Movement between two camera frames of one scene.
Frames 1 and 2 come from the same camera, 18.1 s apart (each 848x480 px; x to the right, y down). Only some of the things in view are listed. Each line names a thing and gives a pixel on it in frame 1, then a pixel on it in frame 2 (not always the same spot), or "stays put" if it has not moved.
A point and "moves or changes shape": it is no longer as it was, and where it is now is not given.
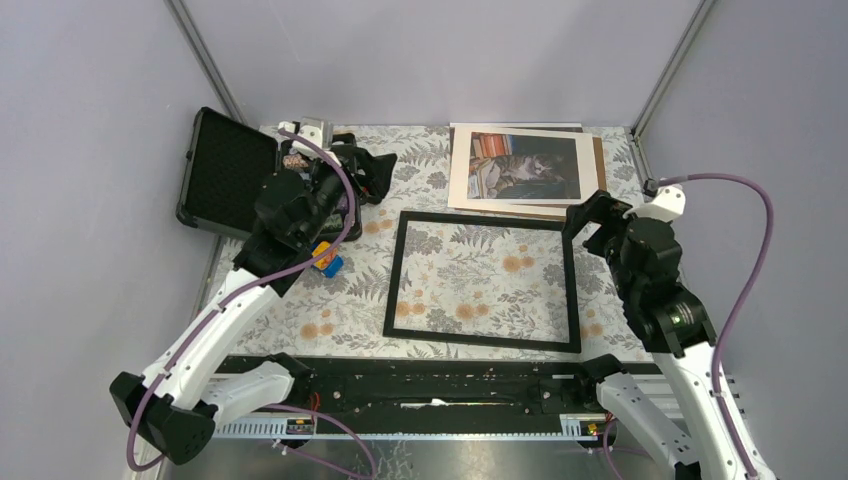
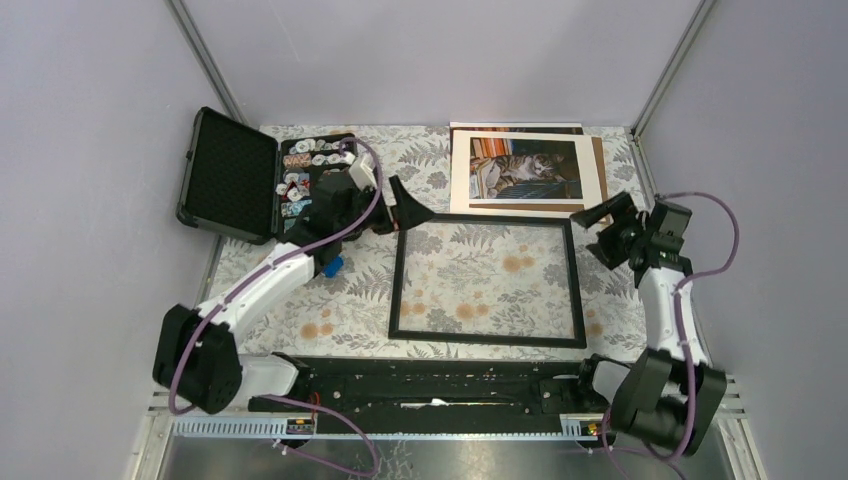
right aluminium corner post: (701, 12) stays put
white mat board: (458, 196) moves or changes shape
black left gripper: (380, 168) -> (407, 212)
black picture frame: (574, 344) stays put
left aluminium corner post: (204, 59) stays put
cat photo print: (522, 166) stays put
